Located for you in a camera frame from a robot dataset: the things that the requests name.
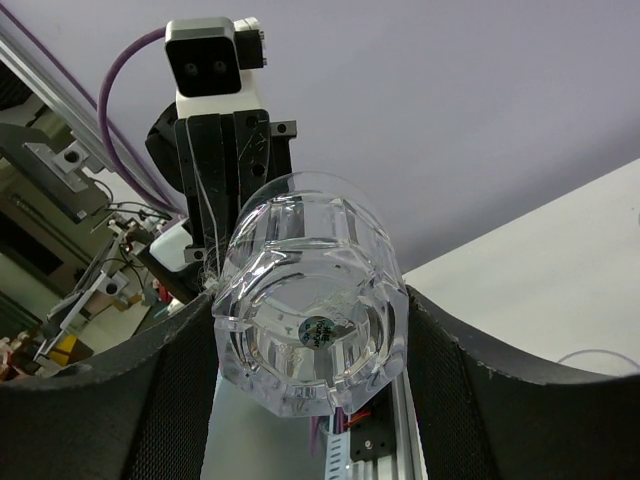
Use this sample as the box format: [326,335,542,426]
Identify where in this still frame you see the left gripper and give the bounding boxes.
[145,105,298,289]

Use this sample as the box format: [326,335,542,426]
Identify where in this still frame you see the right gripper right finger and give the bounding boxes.
[407,288,639,479]

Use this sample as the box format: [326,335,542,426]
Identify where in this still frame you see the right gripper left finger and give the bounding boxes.
[1,293,216,479]

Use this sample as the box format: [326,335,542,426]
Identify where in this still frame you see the clear glass cup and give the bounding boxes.
[212,172,409,417]
[557,349,639,377]

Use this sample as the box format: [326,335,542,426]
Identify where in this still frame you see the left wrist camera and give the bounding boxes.
[164,17,266,119]

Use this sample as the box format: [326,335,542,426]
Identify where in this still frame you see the aluminium mounting rail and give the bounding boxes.
[316,374,428,480]

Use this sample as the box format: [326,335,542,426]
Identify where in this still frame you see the left aluminium frame post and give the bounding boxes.
[0,9,171,211]

